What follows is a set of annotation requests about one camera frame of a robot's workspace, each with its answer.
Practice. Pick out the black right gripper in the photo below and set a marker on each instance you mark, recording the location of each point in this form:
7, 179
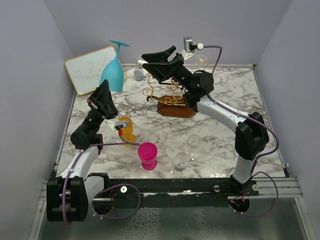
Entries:
162, 71

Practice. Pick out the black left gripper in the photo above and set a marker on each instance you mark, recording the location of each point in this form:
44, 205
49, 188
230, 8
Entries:
100, 102

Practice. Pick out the blue plastic wine glass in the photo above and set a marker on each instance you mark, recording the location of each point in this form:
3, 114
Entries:
113, 71

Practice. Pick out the clear wine glass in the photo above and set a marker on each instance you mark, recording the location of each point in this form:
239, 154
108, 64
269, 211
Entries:
201, 61

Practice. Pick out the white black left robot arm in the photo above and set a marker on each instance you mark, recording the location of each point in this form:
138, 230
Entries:
69, 194

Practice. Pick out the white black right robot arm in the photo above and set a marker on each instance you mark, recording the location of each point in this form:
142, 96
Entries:
251, 136

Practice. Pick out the yellow plastic wine glass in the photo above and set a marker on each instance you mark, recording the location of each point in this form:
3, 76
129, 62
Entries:
127, 133

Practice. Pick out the pink plastic wine glass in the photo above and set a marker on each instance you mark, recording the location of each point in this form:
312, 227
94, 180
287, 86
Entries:
148, 153

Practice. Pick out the white whiteboard eraser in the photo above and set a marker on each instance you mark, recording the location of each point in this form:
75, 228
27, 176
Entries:
140, 63

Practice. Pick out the small clear blue cup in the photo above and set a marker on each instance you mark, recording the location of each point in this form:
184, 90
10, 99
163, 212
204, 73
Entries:
138, 74

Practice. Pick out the small whiteboard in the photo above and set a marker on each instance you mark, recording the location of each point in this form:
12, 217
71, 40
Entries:
85, 70

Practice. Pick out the clear glass near front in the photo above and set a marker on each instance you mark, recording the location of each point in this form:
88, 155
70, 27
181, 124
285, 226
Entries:
180, 163

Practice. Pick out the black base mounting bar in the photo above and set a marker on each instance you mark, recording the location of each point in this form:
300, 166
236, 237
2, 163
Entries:
173, 192

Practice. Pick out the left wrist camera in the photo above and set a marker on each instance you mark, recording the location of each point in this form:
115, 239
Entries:
122, 123

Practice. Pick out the gold wire wine glass rack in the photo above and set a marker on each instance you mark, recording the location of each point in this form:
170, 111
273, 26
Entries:
168, 105

